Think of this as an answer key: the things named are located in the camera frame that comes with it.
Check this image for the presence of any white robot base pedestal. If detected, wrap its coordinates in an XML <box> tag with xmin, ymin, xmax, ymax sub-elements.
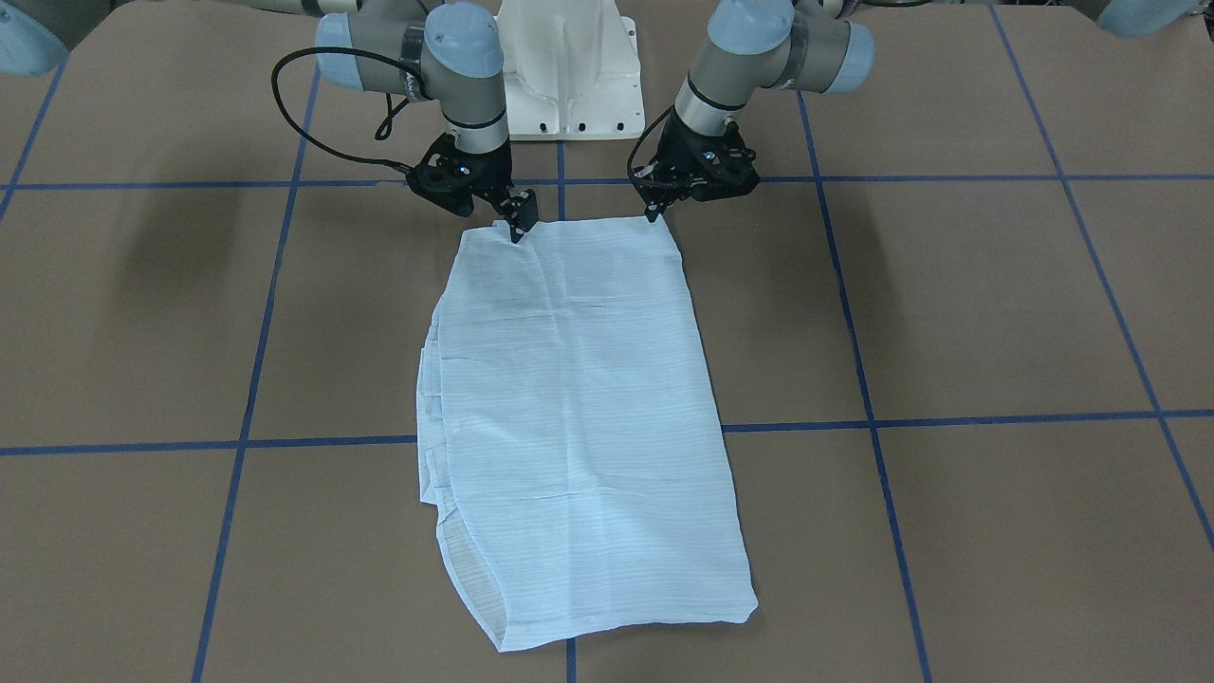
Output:
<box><xmin>497</xmin><ymin>1</ymin><xmax>646</xmax><ymax>141</ymax></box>

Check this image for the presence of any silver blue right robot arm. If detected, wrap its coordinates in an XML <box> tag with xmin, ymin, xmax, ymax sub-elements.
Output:
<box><xmin>248</xmin><ymin>1</ymin><xmax>538</xmax><ymax>243</ymax></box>

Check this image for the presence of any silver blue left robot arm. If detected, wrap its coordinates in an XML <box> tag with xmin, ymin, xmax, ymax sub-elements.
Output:
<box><xmin>625</xmin><ymin>1</ymin><xmax>1212</xmax><ymax>222</ymax></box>

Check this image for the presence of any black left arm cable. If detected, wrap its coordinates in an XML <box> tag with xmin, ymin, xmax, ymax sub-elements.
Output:
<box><xmin>626</xmin><ymin>106</ymin><xmax>676</xmax><ymax>190</ymax></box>

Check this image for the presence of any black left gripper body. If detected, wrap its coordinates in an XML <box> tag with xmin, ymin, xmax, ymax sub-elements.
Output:
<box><xmin>628</xmin><ymin>109</ymin><xmax>762</xmax><ymax>211</ymax></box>

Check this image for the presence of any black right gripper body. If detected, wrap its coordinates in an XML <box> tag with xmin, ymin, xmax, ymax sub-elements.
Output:
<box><xmin>407</xmin><ymin>133</ymin><xmax>520</xmax><ymax>217</ymax></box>

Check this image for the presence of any light blue button-up shirt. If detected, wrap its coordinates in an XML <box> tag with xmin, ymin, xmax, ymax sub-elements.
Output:
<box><xmin>416</xmin><ymin>216</ymin><xmax>758</xmax><ymax>653</ymax></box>

